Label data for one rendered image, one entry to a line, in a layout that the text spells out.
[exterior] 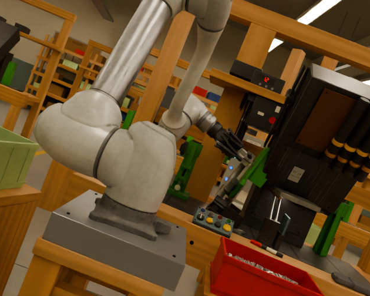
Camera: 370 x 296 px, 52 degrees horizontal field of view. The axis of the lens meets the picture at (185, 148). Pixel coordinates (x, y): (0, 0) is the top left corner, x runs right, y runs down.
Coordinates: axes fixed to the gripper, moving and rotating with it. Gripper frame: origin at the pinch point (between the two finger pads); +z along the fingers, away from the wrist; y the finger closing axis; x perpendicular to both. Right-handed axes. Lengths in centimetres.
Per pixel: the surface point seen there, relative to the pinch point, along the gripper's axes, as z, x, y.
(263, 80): -16.5, -11.4, 37.8
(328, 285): 48, -16, -35
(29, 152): -62, 8, -64
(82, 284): -12, 97, -57
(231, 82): -27.5, -4.5, 27.6
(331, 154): 19.5, -34.8, -3.0
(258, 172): 7.5, -6.4, -7.4
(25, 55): -546, 814, 532
